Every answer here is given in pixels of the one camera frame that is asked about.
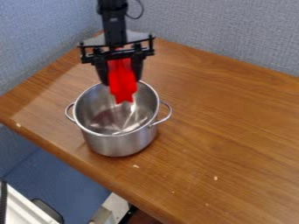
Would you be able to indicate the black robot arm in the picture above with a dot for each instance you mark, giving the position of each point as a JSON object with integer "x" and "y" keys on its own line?
{"x": 118, "y": 6}

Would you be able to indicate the stainless steel pot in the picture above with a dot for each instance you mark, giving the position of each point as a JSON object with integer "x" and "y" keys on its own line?
{"x": 118, "y": 129}

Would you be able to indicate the red plastic block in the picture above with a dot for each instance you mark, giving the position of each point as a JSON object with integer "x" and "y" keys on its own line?
{"x": 122, "y": 80}

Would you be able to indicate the white table leg bracket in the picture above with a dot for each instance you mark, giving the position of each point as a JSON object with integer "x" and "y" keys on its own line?
{"x": 112, "y": 211}

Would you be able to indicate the white device with black pad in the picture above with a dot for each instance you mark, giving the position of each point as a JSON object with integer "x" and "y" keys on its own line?
{"x": 20, "y": 211}

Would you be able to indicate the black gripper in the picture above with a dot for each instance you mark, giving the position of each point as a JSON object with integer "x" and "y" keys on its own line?
{"x": 118, "y": 43}

